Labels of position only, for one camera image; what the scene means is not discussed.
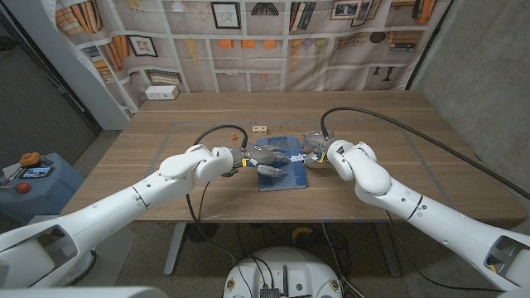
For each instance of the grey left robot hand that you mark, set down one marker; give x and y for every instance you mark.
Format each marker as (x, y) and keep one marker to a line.
(263, 155)

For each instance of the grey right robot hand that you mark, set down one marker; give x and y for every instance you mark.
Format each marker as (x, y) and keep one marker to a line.
(316, 140)

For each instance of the blue notebook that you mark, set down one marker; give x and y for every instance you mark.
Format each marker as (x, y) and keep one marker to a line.
(296, 178)

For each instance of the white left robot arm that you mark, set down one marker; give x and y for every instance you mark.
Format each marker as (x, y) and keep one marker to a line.
(103, 211)

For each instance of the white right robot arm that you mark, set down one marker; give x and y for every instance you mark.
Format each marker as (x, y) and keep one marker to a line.
(414, 207)

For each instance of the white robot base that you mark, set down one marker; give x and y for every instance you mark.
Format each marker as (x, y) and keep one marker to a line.
(285, 269)

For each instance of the wooden block with holes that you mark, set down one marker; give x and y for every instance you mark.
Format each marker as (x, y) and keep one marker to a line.
(259, 130)

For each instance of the yellow object under table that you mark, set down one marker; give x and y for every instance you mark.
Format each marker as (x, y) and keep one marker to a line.
(301, 232)

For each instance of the printed bookshelf backdrop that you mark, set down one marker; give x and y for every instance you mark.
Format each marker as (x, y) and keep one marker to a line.
(256, 62)

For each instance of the black round table foot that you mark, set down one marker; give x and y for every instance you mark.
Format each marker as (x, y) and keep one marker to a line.
(200, 232)

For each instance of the white power outlet box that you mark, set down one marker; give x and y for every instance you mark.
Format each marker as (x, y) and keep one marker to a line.
(161, 92)

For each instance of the white table leg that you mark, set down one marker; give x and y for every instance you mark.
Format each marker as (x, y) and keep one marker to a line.
(174, 248)

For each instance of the black backdrop pole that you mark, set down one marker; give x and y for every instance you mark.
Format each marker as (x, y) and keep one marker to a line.
(421, 62)

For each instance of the grey table leg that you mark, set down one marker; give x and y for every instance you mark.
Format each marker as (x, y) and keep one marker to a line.
(389, 252)

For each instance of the blue-grey side cart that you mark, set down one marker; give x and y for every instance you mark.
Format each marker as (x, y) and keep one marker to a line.
(45, 190)

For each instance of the white robot torso rim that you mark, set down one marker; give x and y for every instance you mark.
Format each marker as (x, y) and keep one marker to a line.
(83, 293)

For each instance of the black smartphone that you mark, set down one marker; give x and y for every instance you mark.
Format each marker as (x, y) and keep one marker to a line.
(36, 172)

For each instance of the orange emergency stop box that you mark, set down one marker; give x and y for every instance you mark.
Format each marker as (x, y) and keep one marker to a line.
(30, 159)

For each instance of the red round button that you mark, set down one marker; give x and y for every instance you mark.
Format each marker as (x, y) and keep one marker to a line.
(23, 188)

